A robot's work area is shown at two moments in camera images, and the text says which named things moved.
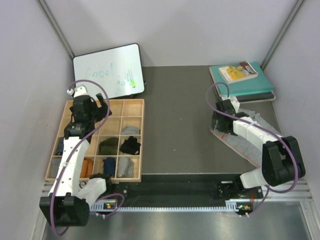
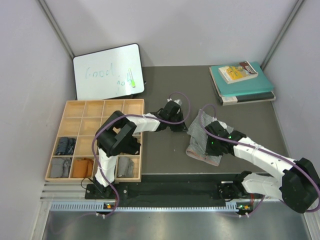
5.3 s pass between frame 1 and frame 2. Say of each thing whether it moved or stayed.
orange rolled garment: stayed
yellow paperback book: stayed
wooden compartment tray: stayed
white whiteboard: stayed
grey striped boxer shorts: moved
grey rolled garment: stayed
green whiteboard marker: stayed
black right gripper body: moved
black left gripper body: moved
